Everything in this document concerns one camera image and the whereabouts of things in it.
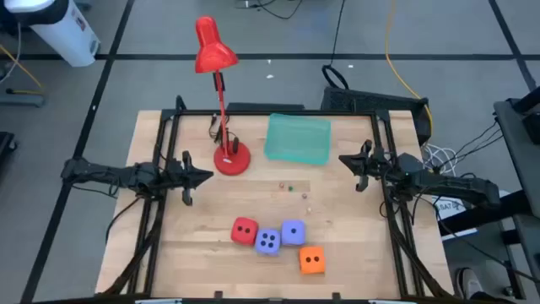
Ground white cable bundle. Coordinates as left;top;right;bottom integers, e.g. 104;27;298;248
420;142;460;177

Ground white paper label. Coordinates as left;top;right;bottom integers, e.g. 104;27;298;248
430;194;480;240

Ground grey side table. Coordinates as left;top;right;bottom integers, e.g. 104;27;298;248
493;86;540;208

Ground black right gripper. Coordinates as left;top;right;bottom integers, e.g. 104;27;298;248
338;139;390;193

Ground black hanging cable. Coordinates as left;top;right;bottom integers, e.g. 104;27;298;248
321;0;351;90

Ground yellow cable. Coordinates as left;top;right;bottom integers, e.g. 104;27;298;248
0;44;44;95
384;0;435;130

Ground red desk lamp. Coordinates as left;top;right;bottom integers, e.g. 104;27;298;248
194;15;252;177

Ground orange foam die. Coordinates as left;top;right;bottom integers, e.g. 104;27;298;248
299;246;327;276

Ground black metal table frame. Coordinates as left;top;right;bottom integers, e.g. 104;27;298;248
126;95;455;299

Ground grey stand base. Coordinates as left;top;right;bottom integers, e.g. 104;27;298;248
0;87;46;108

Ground red foam die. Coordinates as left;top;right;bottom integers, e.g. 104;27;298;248
229;216;260;247

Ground teal translucent plastic bin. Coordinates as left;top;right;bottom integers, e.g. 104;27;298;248
263;112;332;166

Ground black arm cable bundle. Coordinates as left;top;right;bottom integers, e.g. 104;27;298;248
100;192;166;296
381;189;452;299

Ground purple foam die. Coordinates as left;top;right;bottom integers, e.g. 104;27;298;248
280;219;307;247
254;228;282;257

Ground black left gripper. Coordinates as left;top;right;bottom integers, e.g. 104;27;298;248
159;150;214;207

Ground person's shoe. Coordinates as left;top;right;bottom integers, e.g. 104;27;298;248
454;267;486;301

